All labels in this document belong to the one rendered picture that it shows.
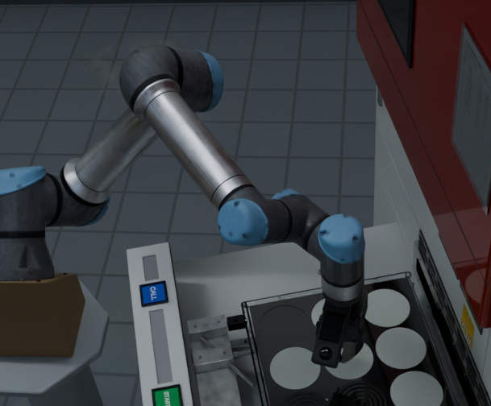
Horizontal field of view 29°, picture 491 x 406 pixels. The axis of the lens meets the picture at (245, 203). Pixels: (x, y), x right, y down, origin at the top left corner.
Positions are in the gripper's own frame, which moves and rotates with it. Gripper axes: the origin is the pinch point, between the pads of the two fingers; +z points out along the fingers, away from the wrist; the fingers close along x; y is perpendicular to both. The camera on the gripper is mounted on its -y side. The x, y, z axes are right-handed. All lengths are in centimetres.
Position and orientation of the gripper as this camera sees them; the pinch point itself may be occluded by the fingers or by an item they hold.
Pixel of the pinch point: (340, 361)
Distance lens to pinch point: 184.9
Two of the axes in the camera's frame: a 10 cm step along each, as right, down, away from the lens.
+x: -9.5, -1.7, 2.7
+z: 0.8, 6.9, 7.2
